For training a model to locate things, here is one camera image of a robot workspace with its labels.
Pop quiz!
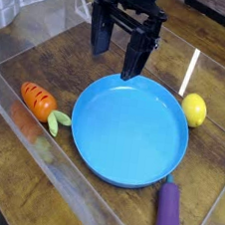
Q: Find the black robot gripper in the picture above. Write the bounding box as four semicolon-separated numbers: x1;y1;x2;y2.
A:
91;0;167;80

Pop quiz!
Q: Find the orange toy carrot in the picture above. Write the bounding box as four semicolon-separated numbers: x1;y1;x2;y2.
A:
20;82;72;137

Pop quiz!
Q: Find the dark board in background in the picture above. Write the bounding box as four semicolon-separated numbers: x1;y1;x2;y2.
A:
179;0;225;38

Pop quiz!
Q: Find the yellow toy lemon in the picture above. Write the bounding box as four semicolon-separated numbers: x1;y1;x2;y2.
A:
181;93;207;127

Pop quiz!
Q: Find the blue round plate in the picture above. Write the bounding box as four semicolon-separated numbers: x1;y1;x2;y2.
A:
72;75;189;188

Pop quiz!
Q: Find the purple toy eggplant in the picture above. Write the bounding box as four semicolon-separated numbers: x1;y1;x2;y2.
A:
156;174;180;225

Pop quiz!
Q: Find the clear acrylic enclosure wall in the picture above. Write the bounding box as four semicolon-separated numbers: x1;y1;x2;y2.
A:
0;0;225;225

